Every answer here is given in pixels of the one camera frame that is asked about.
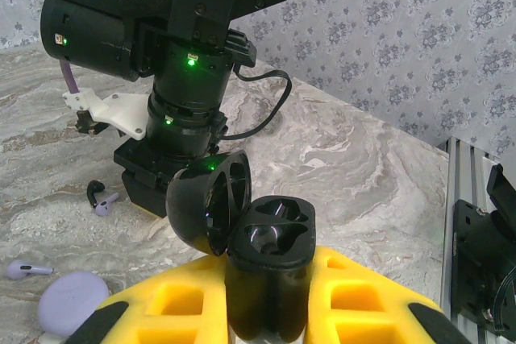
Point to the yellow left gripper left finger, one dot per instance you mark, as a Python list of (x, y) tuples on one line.
[(181, 320)]

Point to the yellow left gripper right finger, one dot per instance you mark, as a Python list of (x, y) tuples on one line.
[(363, 320)]

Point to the purple earbud charging case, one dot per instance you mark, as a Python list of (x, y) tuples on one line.
[(72, 303)]

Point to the small black cap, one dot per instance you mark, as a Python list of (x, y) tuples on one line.
[(274, 247)]

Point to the purple earbud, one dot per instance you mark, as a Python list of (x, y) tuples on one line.
[(104, 208), (22, 269)]

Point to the black earbud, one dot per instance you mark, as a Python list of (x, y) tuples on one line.
[(93, 189)]

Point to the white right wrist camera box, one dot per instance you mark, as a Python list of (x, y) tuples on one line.
[(117, 112)]

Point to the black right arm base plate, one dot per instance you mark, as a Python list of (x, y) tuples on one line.
[(471, 263)]

